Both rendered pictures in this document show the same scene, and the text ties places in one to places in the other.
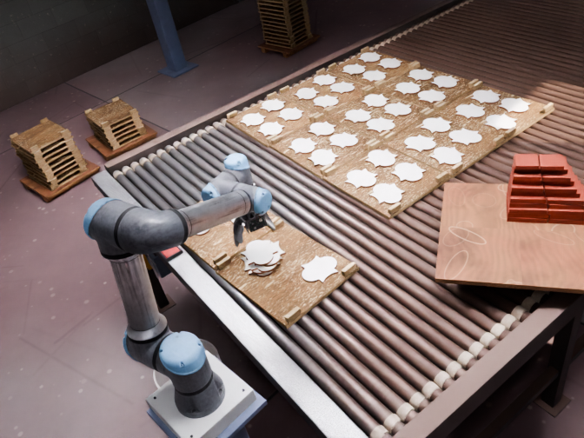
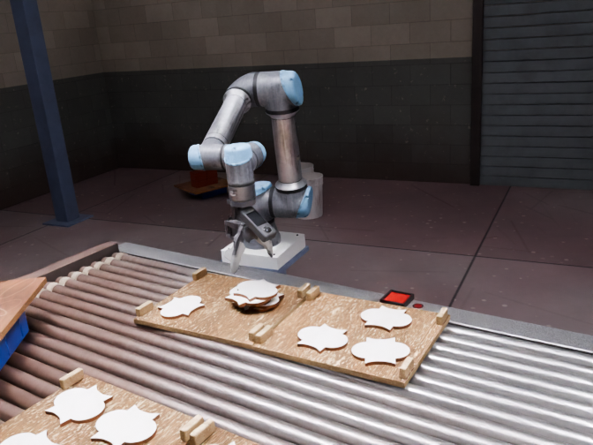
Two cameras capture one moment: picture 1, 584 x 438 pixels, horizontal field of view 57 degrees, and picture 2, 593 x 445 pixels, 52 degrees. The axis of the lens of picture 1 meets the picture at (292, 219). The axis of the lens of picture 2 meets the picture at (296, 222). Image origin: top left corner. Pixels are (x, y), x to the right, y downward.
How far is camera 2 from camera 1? 3.10 m
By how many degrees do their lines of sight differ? 118
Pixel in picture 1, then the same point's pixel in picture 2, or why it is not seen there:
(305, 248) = (206, 322)
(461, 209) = not seen: outside the picture
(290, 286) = (212, 293)
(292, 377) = (191, 260)
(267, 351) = (220, 266)
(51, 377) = not seen: outside the picture
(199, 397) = not seen: hidden behind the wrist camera
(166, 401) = (287, 236)
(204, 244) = (352, 305)
